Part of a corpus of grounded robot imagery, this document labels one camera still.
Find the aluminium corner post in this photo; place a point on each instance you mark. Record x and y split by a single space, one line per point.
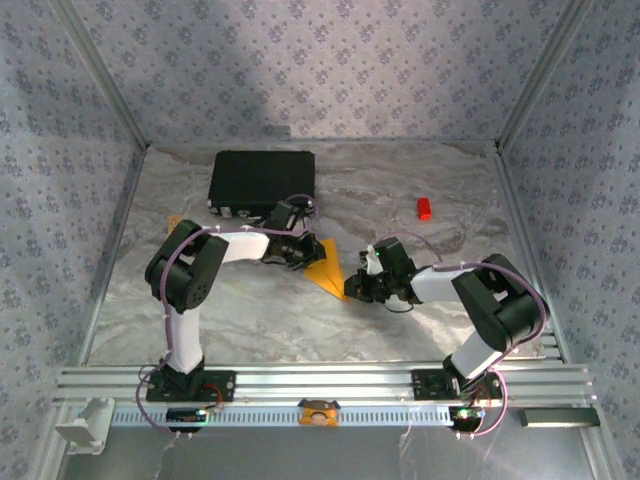
542 75
102 75

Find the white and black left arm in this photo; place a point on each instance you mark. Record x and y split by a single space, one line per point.
185 340

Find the red rectangular block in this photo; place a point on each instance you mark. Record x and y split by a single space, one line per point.
424 209

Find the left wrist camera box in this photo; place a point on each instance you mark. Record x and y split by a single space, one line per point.
282 214

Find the wide aluminium mounting rail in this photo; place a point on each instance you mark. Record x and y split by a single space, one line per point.
325 382

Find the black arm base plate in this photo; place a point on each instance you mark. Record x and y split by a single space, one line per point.
425 385
220 387

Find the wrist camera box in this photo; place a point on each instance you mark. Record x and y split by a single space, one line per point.
395 255
282 214

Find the white plastic bracket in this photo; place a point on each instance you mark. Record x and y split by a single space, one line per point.
85 425

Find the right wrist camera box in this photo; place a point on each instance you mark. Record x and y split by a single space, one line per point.
395 255

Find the small lit circuit board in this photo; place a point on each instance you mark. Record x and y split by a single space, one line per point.
185 415
465 416

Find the black hard case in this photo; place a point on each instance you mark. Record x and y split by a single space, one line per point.
260 175

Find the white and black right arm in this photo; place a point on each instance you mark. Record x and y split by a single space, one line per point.
472 357

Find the aluminium side rail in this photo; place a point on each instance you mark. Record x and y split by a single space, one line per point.
525 250
116 250

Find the orange cloth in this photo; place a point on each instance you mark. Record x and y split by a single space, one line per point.
327 275

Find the cartoon figure sticker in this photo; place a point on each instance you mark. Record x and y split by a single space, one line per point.
319 414

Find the small orange tag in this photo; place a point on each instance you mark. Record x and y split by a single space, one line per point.
173 220

